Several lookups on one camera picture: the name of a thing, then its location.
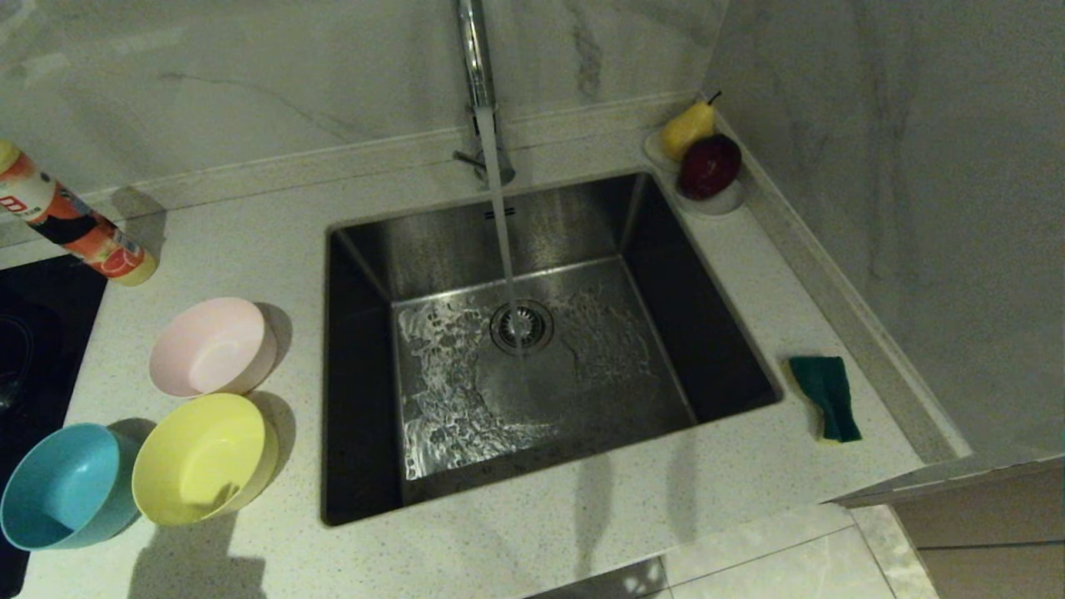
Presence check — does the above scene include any green and yellow sponge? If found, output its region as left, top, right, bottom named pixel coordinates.
left=787, top=356, right=864, bottom=444

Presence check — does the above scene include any orange detergent bottle yellow cap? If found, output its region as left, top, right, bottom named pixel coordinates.
left=0, top=140, right=159, bottom=287

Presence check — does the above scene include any blue plastic bowl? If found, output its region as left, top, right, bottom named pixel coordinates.
left=0, top=423, right=142, bottom=552

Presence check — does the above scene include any stainless steel sink basin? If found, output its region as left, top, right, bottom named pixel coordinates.
left=320, top=171, right=785, bottom=527

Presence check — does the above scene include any chrome sink faucet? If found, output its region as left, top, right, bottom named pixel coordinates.
left=452, top=0, right=517, bottom=186

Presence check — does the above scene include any round metal drain strainer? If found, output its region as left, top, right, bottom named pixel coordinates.
left=488, top=299, right=555, bottom=357

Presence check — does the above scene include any small white dish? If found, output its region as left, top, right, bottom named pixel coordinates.
left=643, top=126, right=746, bottom=218

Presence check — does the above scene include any dark red apple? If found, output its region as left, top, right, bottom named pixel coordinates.
left=676, top=133, right=743, bottom=201

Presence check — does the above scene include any yellow pear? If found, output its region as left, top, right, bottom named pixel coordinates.
left=661, top=90, right=725, bottom=162

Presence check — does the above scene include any pink plastic bowl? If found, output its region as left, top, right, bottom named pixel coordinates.
left=149, top=297, right=278, bottom=399

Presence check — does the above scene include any yellow plastic bowl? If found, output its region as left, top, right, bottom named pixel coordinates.
left=131, top=393, right=280, bottom=527

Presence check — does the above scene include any black induction cooktop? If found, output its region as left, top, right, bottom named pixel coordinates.
left=0, top=254, right=109, bottom=599

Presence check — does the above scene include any beige wooden cabinet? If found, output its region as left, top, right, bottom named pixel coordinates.
left=832, top=456, right=1065, bottom=599

